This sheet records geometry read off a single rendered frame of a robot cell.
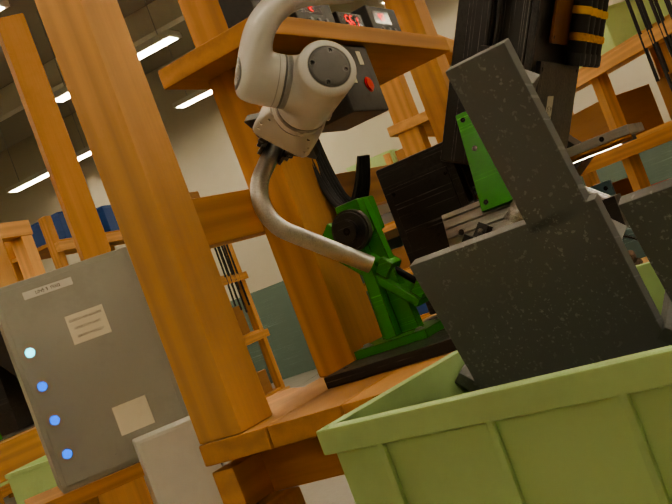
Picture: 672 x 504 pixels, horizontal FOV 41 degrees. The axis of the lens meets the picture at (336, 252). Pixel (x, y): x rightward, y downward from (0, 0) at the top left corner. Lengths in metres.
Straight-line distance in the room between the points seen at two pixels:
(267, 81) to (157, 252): 0.34
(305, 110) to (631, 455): 0.87
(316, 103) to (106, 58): 0.38
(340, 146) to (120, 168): 10.23
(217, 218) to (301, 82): 0.50
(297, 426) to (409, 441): 0.78
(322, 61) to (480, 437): 0.79
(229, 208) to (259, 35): 0.53
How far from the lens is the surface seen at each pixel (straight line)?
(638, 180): 5.15
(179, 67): 1.75
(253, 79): 1.26
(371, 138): 11.49
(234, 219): 1.71
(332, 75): 1.25
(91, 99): 1.49
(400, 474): 0.60
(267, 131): 1.44
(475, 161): 1.83
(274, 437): 1.39
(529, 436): 0.54
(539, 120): 0.60
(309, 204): 1.77
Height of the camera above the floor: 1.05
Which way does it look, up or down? 1 degrees up
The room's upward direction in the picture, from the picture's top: 21 degrees counter-clockwise
